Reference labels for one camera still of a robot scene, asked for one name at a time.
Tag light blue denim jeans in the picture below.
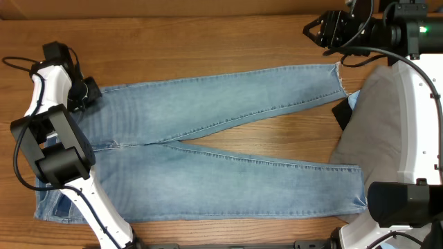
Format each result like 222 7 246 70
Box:
33 61 368 225

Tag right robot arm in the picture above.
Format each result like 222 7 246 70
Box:
294 0 442 248

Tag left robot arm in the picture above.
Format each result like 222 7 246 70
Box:
10 41 145 248

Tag light blue garment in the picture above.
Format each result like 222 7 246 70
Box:
347 91 360 110

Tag black garment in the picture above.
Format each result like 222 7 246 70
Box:
332 98 353 131

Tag grey trousers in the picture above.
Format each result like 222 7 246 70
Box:
329 66 401 212

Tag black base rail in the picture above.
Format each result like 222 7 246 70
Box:
146 240 336 249

